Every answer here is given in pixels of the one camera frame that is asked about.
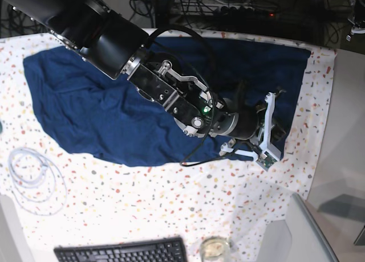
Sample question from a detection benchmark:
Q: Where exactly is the coiled white cable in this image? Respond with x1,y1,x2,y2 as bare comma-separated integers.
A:
7,147,68,217

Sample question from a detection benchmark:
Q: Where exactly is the dark blue t-shirt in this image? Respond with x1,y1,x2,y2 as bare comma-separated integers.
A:
23,37,311,167

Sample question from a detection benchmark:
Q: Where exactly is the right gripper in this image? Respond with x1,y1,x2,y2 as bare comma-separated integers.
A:
218,88,286,171

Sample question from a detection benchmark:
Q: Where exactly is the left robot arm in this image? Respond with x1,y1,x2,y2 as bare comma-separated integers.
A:
346,0,364,42

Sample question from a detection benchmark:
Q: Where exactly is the terrazzo patterned table cloth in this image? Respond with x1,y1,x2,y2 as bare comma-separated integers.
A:
1,31,336,261

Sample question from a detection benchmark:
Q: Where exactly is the clear glass jar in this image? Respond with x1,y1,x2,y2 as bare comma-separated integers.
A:
200,236,231,262

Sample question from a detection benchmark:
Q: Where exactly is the black computer keyboard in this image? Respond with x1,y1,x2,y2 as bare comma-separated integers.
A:
54,237,188,262

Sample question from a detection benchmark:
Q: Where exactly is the grey monitor edge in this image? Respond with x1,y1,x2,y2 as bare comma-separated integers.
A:
285,194,338,262

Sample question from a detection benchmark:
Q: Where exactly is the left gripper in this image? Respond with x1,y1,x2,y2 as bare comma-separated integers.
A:
346,25,365,42

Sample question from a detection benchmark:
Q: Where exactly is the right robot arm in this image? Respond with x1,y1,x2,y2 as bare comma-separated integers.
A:
5,0,282,170

